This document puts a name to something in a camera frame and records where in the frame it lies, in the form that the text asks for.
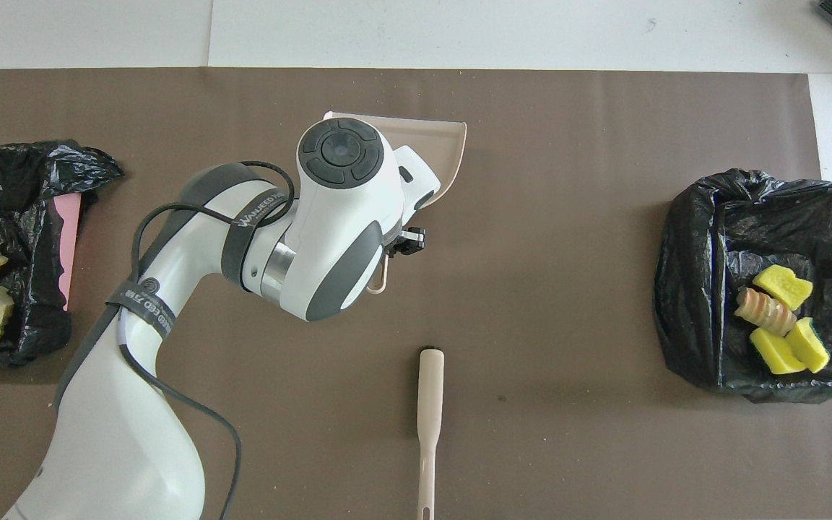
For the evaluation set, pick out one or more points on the beige plastic dustpan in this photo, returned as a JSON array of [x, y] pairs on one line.
[[438, 152]]

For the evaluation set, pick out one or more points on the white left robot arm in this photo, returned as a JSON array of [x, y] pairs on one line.
[[134, 448]]

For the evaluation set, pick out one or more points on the beige striped toy bread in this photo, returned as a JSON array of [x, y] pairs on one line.
[[764, 310]]

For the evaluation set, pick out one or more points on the left black bag bin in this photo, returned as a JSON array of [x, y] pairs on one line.
[[19, 180]]

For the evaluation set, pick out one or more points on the notched yellow sponge piece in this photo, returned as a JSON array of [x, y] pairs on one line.
[[784, 287]]

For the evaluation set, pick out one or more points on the brown table mat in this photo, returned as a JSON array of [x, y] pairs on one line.
[[568, 144]]

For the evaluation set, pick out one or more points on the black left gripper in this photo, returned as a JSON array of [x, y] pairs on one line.
[[396, 245]]

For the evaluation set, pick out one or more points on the pink plastic bin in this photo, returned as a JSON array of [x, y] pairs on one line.
[[68, 245]]

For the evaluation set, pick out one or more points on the black bag lined trash bin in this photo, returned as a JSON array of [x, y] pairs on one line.
[[705, 289]]

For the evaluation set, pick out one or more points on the beige hand brush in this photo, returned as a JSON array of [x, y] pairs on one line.
[[430, 390]]

